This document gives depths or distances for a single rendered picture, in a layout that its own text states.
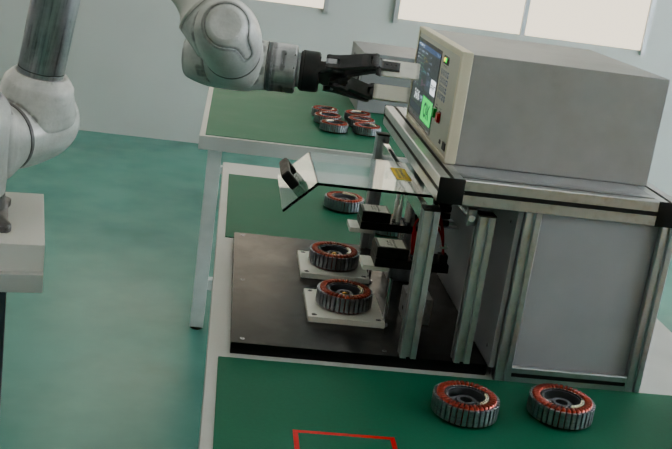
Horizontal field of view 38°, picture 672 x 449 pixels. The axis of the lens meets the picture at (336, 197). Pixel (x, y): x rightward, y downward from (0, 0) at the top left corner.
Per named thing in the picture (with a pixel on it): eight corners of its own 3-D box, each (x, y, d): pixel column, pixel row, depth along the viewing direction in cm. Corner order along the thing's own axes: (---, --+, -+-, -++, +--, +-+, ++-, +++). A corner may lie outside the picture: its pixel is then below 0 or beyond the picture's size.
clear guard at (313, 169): (281, 211, 173) (286, 179, 172) (277, 177, 196) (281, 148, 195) (461, 230, 177) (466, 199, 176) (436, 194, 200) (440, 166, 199)
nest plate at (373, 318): (307, 321, 188) (308, 315, 187) (303, 293, 202) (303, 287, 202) (384, 328, 189) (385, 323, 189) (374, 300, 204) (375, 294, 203)
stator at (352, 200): (353, 216, 269) (355, 203, 268) (316, 207, 273) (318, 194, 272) (368, 208, 279) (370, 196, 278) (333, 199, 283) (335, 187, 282)
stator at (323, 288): (317, 312, 189) (319, 294, 188) (313, 291, 200) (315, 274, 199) (374, 318, 191) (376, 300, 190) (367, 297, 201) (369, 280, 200)
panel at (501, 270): (488, 367, 179) (518, 210, 171) (424, 250, 242) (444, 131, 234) (494, 367, 179) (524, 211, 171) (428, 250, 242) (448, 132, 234)
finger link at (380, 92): (372, 98, 186) (372, 99, 187) (409, 102, 187) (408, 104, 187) (374, 83, 187) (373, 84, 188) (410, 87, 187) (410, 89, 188)
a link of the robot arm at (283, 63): (264, 81, 174) (297, 85, 175) (270, 33, 176) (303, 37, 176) (265, 97, 183) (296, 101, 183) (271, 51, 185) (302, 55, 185)
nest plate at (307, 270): (300, 277, 211) (301, 272, 210) (296, 254, 225) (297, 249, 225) (369, 284, 213) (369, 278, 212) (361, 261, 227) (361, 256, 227)
